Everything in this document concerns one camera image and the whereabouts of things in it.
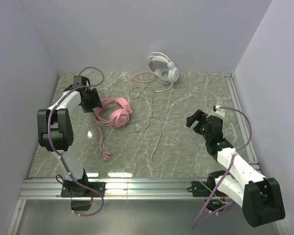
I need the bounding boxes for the pink headphone cable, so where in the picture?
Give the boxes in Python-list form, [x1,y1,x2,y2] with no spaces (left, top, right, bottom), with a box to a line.
[93,70,155,161]

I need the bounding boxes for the pink headphones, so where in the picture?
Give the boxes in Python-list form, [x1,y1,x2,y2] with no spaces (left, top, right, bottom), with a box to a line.
[93,97,132,128]

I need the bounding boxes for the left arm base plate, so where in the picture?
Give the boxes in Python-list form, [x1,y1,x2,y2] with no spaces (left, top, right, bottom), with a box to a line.
[60,180,106,198]

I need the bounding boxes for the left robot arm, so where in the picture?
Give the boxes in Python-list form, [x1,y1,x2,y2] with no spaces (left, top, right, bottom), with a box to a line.
[37,75,102,197]

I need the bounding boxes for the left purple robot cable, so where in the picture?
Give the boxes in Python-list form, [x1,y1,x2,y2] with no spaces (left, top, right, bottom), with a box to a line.
[47,66,105,216]

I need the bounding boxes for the right aluminium rail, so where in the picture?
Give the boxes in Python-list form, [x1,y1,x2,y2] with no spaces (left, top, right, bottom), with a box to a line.
[225,73,262,173]

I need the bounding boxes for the white headphones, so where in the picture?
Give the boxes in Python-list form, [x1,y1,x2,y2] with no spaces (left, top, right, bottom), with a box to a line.
[146,52,180,93]

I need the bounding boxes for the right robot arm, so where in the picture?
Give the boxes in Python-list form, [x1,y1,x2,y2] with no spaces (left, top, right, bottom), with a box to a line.
[186,105,286,228]

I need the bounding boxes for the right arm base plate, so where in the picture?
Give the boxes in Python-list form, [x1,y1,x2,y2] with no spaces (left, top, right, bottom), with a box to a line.
[187,181,211,197]

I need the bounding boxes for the front aluminium rail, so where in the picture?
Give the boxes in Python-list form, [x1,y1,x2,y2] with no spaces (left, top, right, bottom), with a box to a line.
[18,178,196,200]

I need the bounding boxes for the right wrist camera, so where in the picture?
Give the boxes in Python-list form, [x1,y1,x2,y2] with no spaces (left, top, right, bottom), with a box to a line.
[211,105,225,119]

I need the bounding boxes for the aluminium rail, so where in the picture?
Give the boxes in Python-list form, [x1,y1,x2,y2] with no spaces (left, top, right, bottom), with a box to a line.
[18,178,196,200]
[225,73,262,173]

